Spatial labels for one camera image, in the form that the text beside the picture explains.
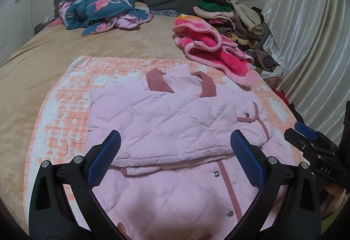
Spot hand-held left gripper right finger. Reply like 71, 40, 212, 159
227, 130, 322, 240

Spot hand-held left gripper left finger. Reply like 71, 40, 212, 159
29, 129, 123, 240

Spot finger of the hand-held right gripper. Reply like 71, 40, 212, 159
283, 128, 313, 152
294, 122, 329, 145

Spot pink quilted jacket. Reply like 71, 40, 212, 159
87, 63, 299, 240

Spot pile of folded clothes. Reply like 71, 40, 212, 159
193, 0, 285, 80

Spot person's right hand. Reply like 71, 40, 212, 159
324, 185, 347, 215

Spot orange checked blanket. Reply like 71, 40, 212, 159
23, 55, 299, 240

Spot white satin curtain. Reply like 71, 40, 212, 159
261, 0, 350, 134

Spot pink fleece garment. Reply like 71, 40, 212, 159
172, 14, 255, 85

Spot tan bed cover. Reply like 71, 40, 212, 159
0, 14, 274, 175

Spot teal flamingo quilt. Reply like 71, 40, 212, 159
46, 0, 154, 37

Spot blue patterned pillow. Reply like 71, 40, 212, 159
150, 9, 181, 17

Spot white wardrobe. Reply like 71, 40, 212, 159
0, 0, 36, 65

